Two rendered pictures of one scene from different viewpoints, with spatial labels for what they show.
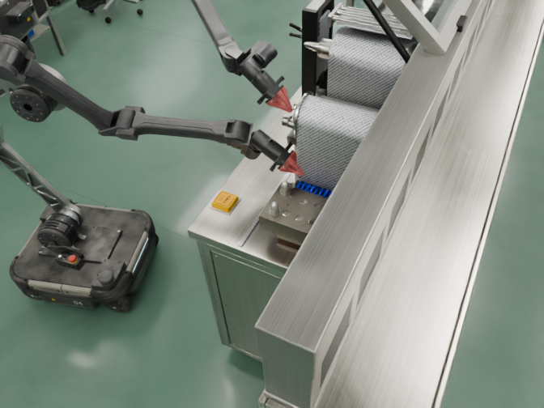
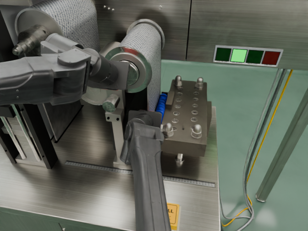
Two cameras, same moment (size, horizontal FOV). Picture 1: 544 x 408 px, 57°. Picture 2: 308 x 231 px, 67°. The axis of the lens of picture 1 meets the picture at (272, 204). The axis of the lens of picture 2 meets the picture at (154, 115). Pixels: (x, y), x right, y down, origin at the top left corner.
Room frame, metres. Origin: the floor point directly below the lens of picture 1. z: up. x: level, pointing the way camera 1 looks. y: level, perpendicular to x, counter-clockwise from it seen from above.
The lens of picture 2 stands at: (1.36, 0.49, 1.57)
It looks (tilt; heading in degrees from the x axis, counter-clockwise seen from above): 39 degrees down; 251
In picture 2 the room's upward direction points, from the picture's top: straight up
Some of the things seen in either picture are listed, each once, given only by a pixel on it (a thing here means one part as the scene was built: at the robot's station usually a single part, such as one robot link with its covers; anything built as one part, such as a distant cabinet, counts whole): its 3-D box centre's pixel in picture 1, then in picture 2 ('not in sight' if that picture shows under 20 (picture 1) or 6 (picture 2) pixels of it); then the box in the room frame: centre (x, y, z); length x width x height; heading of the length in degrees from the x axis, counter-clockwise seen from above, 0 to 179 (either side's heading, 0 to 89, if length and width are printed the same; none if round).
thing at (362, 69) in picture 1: (354, 124); (102, 75); (1.29, -0.28, 1.16); 0.39 x 0.23 x 0.51; 151
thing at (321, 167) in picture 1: (330, 173); (154, 93); (1.13, -0.19, 1.10); 0.23 x 0.01 x 0.18; 61
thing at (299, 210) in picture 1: (327, 224); (185, 112); (1.00, -0.17, 1.00); 0.40 x 0.16 x 0.06; 61
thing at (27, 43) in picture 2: (312, 45); (22, 47); (1.50, -0.17, 1.33); 0.06 x 0.03 x 0.03; 61
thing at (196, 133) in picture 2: (274, 207); (197, 129); (1.04, -0.01, 1.05); 0.04 x 0.04 x 0.04
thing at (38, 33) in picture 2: (329, 49); (35, 39); (1.47, -0.22, 1.33); 0.06 x 0.06 x 0.06; 61
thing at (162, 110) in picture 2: (327, 194); (160, 110); (1.11, -0.18, 1.03); 0.21 x 0.04 x 0.03; 61
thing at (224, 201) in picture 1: (225, 201); (166, 215); (1.21, 0.17, 0.91); 0.07 x 0.07 x 0.02; 61
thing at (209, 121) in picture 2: not in sight; (207, 118); (0.91, -0.14, 0.96); 0.10 x 0.03 x 0.11; 61
